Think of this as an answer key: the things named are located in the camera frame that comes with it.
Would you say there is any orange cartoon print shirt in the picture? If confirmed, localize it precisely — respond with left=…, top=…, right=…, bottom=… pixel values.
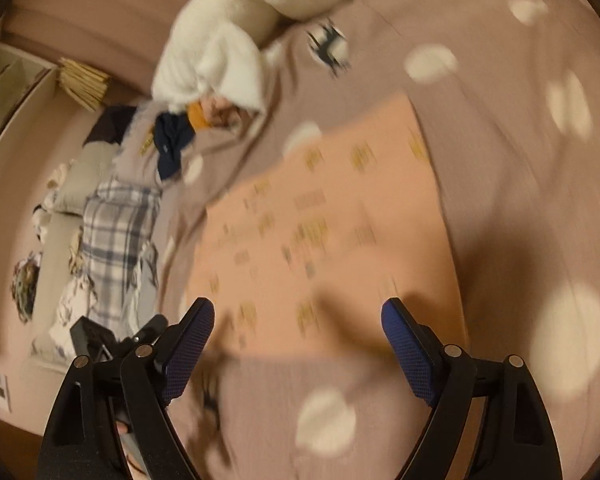
left=186, top=93, right=467, bottom=359

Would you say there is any pink curtain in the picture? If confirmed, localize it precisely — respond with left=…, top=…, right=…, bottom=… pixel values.
left=2, top=0, right=187, bottom=94

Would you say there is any white printed clothes pile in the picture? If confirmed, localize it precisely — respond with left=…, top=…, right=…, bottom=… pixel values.
left=48, top=274, right=97, bottom=359

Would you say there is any mustard orange garment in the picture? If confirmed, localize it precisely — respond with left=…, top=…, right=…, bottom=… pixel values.
left=186, top=101, right=211, bottom=131

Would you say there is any mauve polka dot blanket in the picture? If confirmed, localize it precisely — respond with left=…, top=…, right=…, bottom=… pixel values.
left=160, top=0, right=600, bottom=479

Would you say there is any navy blue garment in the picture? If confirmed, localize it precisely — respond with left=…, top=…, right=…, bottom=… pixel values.
left=154, top=112, right=195, bottom=181

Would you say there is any white fluffy plush blanket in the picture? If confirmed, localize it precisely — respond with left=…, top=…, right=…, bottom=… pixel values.
left=151, top=0, right=342, bottom=112

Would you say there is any mauve pillow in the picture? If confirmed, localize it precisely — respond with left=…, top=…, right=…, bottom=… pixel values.
left=110, top=101, right=181, bottom=190

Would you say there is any yellow pleated lampshade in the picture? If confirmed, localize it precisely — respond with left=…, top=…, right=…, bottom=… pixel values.
left=58, top=58, right=111, bottom=112

